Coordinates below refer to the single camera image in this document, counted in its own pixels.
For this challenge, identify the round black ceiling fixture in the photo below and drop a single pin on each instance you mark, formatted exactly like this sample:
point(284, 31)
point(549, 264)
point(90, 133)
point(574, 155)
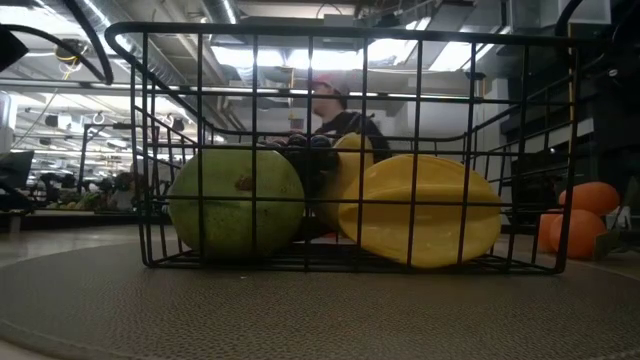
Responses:
point(70, 50)

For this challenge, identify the dark computer monitor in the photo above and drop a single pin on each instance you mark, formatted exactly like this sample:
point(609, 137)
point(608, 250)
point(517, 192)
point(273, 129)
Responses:
point(15, 170)

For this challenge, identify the white container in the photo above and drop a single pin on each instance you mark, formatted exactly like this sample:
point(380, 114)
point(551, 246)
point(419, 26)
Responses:
point(620, 217)

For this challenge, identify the orange tangerine cluster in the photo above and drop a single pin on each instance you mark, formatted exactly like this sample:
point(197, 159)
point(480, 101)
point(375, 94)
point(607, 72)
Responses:
point(580, 225)

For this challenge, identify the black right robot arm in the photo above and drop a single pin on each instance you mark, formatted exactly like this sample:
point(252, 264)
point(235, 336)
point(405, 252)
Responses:
point(620, 65)

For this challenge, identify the yellow vertical pipe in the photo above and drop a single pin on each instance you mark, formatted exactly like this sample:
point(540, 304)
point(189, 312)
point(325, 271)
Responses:
point(570, 107)

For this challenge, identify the green pear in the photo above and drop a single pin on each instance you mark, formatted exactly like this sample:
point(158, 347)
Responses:
point(225, 220)

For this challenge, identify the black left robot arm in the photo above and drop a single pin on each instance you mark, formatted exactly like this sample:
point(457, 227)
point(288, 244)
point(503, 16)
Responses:
point(11, 49)

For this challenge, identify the person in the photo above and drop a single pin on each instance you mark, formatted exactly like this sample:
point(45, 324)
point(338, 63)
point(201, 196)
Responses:
point(345, 125)

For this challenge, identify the black background station frame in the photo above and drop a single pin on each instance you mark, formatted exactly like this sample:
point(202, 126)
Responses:
point(82, 150)

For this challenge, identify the dark purple grape bunch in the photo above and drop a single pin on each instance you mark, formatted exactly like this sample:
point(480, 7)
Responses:
point(320, 165)

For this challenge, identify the round grey placemat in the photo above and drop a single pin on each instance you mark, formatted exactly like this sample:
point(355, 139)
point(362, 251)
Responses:
point(300, 315)

